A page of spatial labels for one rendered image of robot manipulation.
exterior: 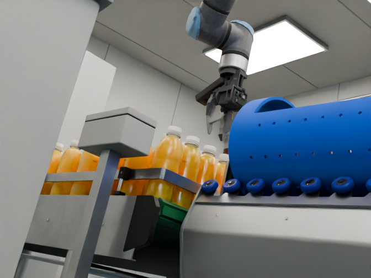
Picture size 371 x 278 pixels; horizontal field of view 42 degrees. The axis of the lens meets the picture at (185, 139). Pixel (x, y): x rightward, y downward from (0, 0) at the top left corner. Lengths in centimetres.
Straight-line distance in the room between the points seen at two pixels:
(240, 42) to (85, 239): 75
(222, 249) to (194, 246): 9
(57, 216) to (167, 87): 506
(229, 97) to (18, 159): 89
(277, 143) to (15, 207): 66
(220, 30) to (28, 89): 93
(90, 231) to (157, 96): 520
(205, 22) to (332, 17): 343
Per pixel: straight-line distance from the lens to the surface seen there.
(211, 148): 144
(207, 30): 151
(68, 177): 164
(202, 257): 121
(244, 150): 120
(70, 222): 150
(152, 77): 642
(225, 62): 152
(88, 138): 135
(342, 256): 98
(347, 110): 107
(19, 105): 67
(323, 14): 484
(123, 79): 618
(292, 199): 110
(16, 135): 67
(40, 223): 166
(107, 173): 129
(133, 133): 125
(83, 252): 126
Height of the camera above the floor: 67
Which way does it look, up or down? 18 degrees up
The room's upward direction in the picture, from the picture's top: 13 degrees clockwise
